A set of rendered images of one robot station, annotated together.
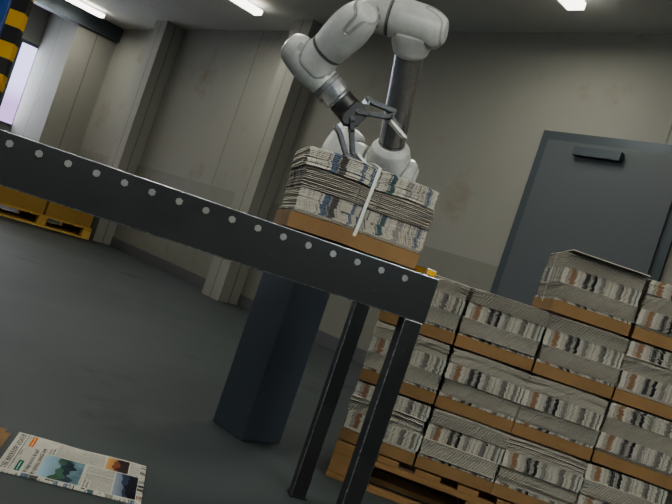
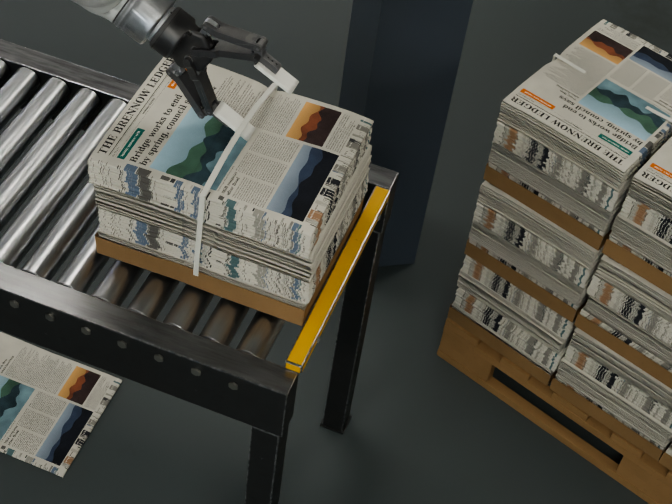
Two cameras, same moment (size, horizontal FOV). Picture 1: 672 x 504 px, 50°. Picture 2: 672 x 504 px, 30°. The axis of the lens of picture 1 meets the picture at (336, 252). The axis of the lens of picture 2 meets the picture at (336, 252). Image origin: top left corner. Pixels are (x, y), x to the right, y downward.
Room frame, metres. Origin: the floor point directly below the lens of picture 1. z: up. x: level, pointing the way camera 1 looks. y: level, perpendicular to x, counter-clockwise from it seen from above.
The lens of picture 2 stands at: (0.84, -0.81, 2.41)
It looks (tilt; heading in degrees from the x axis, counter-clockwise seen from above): 48 degrees down; 26
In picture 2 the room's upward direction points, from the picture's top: 9 degrees clockwise
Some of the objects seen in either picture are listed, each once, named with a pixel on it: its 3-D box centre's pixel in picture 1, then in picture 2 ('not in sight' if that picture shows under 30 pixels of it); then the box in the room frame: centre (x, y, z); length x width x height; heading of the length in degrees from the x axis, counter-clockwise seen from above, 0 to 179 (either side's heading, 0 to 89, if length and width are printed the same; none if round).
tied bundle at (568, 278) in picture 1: (585, 293); not in sight; (2.77, -0.95, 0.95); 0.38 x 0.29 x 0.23; 174
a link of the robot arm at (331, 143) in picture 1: (342, 154); not in sight; (2.88, 0.10, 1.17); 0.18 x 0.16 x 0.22; 79
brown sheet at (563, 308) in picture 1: (577, 315); not in sight; (2.76, -0.95, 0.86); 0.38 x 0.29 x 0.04; 174
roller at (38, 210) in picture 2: not in sight; (62, 183); (2.00, 0.32, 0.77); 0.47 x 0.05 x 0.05; 12
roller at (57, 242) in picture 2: not in sight; (94, 194); (2.01, 0.25, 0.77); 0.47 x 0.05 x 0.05; 12
